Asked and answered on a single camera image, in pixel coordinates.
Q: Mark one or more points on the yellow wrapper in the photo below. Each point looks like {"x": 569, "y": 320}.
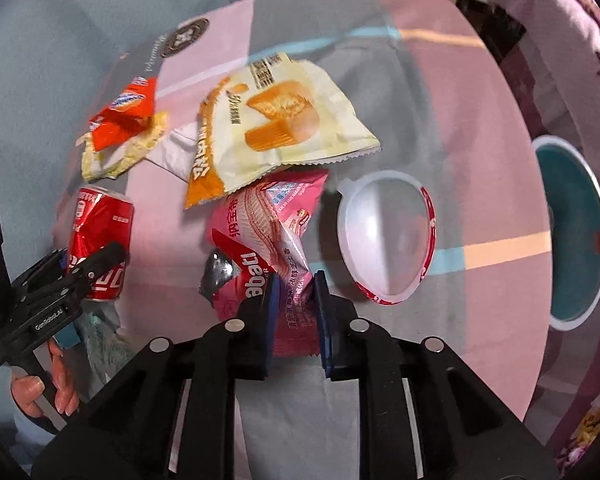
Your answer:
{"x": 100, "y": 165}

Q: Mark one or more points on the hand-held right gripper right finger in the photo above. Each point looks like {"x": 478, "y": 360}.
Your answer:
{"x": 326, "y": 322}

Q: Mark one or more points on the cream cake wrapper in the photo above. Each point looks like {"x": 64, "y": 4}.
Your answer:
{"x": 280, "y": 110}

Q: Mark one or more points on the clear plastic bag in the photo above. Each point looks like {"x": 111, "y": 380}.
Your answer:
{"x": 105, "y": 345}

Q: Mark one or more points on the pink snack wrapper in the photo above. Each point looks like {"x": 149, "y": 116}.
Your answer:
{"x": 260, "y": 215}

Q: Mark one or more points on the red soda can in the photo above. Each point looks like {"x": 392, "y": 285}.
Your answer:
{"x": 100, "y": 220}

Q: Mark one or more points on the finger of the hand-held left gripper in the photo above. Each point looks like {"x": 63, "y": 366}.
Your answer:
{"x": 102, "y": 262}
{"x": 40, "y": 272}

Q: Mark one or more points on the teal trash bin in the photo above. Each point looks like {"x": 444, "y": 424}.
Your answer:
{"x": 570, "y": 240}

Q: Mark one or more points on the white tissue paper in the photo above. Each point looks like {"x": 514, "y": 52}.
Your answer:
{"x": 172, "y": 152}

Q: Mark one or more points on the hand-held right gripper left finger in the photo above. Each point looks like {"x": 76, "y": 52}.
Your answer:
{"x": 260, "y": 330}

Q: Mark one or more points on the pink floral bedspread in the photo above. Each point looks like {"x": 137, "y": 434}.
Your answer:
{"x": 580, "y": 35}

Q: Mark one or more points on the person's left hand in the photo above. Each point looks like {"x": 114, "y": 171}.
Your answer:
{"x": 30, "y": 392}

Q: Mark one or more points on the white plastic lid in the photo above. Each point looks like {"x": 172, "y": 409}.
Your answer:
{"x": 385, "y": 240}

